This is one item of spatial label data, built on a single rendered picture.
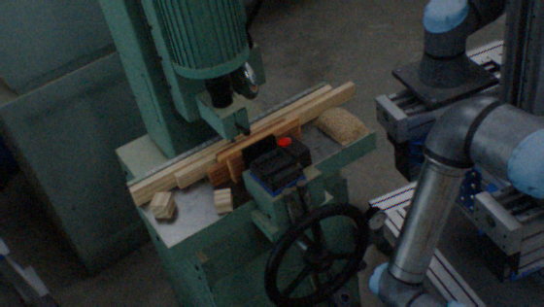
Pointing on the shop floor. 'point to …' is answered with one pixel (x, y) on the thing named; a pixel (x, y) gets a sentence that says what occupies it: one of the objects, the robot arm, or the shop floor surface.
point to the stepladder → (28, 290)
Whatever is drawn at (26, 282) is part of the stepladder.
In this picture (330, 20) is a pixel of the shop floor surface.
